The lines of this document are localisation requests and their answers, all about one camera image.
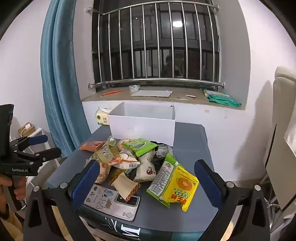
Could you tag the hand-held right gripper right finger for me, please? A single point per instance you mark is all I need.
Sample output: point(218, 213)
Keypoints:
point(208, 185)

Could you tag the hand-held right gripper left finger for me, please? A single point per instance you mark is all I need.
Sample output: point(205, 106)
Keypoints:
point(86, 183)

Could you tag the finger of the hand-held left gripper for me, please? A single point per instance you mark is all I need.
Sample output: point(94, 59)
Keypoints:
point(38, 139)
point(49, 153)

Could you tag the tan snack packet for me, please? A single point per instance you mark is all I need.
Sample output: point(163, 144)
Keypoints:
point(105, 172)

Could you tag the yellow sunflower snack packet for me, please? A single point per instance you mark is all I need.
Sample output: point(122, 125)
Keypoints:
point(182, 187)

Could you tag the pale yellow snack packet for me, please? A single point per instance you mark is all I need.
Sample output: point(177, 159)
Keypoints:
point(104, 153)

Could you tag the beige cracker packet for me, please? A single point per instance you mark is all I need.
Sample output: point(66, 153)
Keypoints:
point(124, 186)

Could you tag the white and orange snack packet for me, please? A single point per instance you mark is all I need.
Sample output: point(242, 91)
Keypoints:
point(126, 163)

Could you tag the lime green labelled snack packet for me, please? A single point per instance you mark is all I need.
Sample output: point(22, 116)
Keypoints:
point(161, 178)

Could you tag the small clear jelly cup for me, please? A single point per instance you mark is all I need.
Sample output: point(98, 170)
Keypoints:
point(111, 140)

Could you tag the black snack packet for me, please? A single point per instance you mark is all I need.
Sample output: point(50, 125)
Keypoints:
point(162, 150)

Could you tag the bright green snack packet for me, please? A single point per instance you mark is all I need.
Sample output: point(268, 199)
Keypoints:
point(141, 147)

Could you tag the white cardboard box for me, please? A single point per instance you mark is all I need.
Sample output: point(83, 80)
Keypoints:
point(141, 129)

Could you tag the person's left hand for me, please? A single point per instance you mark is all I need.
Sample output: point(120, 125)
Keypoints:
point(20, 188)

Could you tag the brown cardboard box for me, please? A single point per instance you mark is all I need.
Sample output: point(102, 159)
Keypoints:
point(27, 128)

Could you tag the cream tissue pack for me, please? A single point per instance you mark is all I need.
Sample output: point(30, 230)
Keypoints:
point(101, 118)

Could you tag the dark printed cloth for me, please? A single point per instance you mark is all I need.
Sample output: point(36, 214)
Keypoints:
point(129, 229)

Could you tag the blue curtain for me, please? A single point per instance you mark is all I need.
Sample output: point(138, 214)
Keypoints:
point(60, 69)

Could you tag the cream office chair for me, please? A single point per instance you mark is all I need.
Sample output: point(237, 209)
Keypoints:
point(282, 162)

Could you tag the green cloth on sill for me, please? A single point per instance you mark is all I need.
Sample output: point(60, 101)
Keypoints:
point(225, 102)

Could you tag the orange pen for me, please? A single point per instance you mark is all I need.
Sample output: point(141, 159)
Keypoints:
point(113, 92)

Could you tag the small pale stick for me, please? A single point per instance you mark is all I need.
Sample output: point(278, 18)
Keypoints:
point(190, 95)

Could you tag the pale green plastic packet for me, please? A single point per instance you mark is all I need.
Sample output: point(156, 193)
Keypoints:
point(216, 93)

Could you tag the white towel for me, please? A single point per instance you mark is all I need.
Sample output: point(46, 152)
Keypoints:
point(291, 139)

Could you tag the grey cardboard sheet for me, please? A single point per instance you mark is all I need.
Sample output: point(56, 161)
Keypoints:
point(152, 93)

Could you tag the steel window guard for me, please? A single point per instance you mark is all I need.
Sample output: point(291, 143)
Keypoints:
point(159, 81)

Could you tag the dark glass window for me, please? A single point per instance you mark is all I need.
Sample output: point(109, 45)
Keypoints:
point(189, 27)

